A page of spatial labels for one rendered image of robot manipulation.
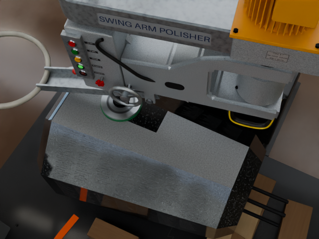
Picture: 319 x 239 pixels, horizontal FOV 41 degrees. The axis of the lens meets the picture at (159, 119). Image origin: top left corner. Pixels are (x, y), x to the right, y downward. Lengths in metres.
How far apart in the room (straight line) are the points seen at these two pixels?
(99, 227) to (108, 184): 0.54
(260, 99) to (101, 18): 0.68
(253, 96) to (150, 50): 0.44
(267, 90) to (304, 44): 0.35
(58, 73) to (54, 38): 1.35
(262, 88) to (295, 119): 1.57
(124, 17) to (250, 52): 0.44
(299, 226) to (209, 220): 0.82
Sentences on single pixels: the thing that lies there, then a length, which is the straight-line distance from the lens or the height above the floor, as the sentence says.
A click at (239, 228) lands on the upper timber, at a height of 0.21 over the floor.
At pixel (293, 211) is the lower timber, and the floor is 0.09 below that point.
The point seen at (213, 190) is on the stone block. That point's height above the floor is 0.77.
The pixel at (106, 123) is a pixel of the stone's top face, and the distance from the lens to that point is 2.23.
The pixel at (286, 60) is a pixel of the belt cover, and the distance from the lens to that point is 1.45.
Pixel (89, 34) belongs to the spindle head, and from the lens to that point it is 1.64.
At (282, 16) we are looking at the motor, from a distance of 1.23.
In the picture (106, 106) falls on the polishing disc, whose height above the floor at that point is 0.83.
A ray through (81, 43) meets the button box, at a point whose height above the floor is 1.46.
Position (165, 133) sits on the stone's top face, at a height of 0.80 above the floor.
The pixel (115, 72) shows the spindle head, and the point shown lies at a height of 1.28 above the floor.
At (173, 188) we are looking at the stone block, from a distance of 2.14.
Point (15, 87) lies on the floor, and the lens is 3.50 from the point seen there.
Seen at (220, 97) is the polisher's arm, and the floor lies 1.22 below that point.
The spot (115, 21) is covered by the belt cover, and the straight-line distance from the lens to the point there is 1.52.
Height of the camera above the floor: 2.75
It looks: 62 degrees down
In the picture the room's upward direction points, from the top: 6 degrees counter-clockwise
